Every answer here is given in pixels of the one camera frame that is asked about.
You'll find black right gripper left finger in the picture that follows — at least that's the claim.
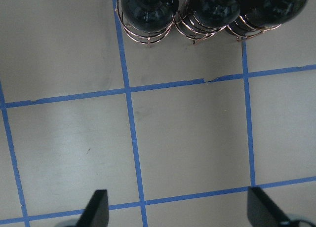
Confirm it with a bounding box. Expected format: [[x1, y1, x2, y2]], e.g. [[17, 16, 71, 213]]
[[77, 189, 109, 227]]

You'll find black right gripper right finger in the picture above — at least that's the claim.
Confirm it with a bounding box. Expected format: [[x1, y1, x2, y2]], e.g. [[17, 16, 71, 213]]
[[247, 187, 295, 227]]

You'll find dark wine bottle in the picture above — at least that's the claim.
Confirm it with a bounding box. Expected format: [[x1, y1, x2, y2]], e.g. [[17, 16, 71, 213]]
[[188, 0, 240, 28], [240, 0, 308, 28], [121, 0, 177, 33]]

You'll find copper wire bottle basket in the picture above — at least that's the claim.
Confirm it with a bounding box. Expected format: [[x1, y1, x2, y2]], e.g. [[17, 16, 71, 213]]
[[114, 0, 282, 49]]

